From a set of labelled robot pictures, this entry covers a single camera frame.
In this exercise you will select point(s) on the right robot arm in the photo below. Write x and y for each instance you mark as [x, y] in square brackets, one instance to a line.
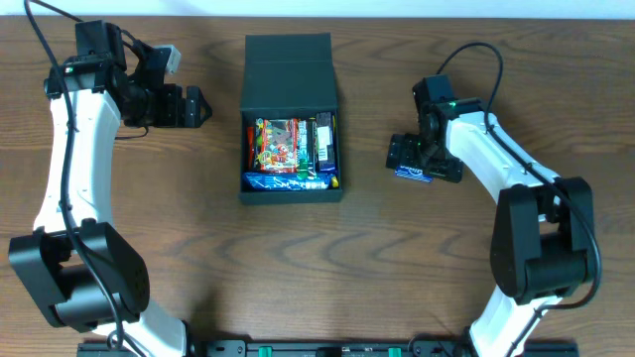
[542, 247]

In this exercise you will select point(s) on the yellow candy bag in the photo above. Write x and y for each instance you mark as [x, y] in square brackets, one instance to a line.
[334, 180]

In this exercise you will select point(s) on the blue Eclipse mint box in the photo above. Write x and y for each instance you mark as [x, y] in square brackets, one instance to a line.
[413, 174]

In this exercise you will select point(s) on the dark green gift box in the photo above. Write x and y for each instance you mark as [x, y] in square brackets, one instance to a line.
[287, 76]

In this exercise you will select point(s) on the black Haribo candy bag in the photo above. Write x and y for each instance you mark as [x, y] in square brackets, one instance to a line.
[276, 146]

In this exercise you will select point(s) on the red Hacks candy bag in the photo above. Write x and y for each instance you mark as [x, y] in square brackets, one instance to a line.
[250, 134]

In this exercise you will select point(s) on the blue Oreo snack pack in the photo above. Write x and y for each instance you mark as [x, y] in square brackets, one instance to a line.
[287, 181]

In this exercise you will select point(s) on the green mint candy roll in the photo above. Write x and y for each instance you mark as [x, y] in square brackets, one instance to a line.
[306, 150]

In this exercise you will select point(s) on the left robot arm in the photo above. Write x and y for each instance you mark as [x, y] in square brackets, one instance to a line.
[79, 271]

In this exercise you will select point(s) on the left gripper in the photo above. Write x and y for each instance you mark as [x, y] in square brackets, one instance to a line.
[184, 106]

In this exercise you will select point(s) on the dark blue candy bar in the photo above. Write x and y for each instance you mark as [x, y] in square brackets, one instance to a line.
[325, 145]

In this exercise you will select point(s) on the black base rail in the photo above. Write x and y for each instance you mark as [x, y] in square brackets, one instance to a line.
[347, 349]

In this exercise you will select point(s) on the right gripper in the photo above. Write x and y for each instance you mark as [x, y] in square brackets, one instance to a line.
[427, 164]

